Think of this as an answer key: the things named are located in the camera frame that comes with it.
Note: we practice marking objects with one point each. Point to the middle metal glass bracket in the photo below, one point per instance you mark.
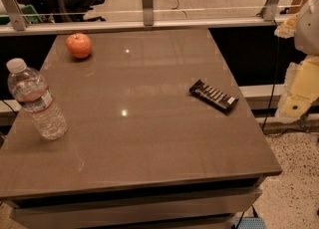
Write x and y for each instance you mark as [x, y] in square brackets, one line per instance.
[148, 12]

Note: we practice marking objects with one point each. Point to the black chocolate bar wrapper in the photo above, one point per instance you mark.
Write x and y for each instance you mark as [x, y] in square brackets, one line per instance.
[213, 97]

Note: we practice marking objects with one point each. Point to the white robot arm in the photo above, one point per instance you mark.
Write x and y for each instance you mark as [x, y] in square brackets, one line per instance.
[306, 37]

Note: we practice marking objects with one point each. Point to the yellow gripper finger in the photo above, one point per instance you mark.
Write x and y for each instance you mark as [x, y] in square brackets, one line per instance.
[301, 88]
[287, 28]

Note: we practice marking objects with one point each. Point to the left metal glass bracket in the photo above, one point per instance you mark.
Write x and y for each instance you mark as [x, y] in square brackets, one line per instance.
[18, 22]

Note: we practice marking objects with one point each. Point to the green plastic bin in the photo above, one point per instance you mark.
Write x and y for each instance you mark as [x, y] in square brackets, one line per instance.
[28, 11]

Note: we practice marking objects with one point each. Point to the blue box under table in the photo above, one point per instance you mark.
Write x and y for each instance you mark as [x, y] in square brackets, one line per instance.
[250, 223]

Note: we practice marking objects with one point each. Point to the clear plastic water bottle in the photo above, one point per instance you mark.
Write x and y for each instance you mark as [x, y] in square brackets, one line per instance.
[30, 89]

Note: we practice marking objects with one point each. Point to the grey table with drawers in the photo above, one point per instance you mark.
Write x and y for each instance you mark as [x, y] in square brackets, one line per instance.
[140, 150]

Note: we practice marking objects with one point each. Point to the red orange apple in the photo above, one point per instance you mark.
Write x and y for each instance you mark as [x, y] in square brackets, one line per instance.
[79, 45]

